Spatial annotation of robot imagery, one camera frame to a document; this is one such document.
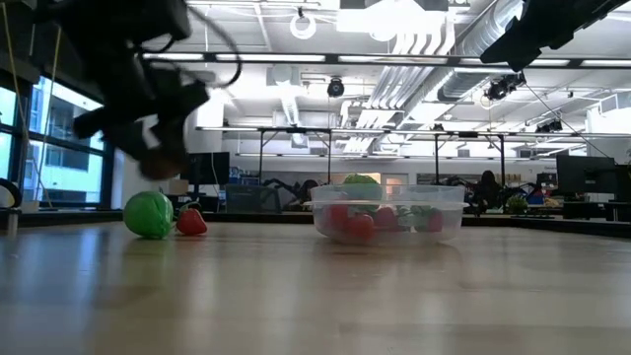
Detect dark green box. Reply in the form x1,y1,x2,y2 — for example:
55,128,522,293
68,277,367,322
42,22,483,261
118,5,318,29
225,184,281,214

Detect strawberry with grey leaves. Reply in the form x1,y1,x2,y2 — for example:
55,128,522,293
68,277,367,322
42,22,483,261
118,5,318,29
346,214,376,242

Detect pink toy fruit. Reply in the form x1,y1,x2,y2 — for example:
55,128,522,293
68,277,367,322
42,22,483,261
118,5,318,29
325,204,350,231

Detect white post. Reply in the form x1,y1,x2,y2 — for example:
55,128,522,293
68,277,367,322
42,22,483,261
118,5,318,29
5,206,22,237

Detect black computer monitor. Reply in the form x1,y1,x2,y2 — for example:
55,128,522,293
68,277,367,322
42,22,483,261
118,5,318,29
179,151,232,186
555,155,617,194

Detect black window frame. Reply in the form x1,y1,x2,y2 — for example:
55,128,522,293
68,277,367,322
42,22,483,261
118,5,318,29
0,73,119,208

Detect large strawberry green leaves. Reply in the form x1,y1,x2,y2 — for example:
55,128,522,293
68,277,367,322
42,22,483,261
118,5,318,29
397,204,445,234

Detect green toy apple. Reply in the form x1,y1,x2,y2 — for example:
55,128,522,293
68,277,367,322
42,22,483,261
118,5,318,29
343,173,381,201

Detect black curved cable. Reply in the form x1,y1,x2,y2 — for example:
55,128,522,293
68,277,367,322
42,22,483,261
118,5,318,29
0,177,19,211

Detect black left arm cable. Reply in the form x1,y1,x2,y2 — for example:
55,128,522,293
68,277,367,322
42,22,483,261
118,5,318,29
167,2,244,90

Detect large green toy cabbage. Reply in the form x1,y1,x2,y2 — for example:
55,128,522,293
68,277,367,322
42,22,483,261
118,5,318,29
122,190,175,241

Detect black background rig frame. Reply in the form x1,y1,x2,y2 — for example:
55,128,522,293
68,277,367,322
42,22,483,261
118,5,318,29
255,126,332,193
433,130,507,196

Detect person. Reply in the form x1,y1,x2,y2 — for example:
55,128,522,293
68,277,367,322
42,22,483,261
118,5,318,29
475,170,502,208

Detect clear plastic tupperware container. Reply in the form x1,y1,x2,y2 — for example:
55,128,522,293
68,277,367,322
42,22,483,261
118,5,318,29
303,183,470,247

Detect small red toy strawberry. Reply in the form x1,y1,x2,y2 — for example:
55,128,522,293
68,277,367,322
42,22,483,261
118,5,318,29
374,206,398,231

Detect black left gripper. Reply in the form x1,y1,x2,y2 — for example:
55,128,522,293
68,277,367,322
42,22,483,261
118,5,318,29
72,41,211,167

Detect white ring lamp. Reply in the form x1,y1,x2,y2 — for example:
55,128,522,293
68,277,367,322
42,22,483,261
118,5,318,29
289,9,317,40

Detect small green background plant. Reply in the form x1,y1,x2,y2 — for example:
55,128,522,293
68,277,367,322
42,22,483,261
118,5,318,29
507,195,529,216

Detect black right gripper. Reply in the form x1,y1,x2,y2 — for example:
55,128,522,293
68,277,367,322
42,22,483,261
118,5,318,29
481,0,631,74

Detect silver ventilation duct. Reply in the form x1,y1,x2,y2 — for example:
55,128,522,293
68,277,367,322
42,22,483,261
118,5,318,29
367,0,543,107

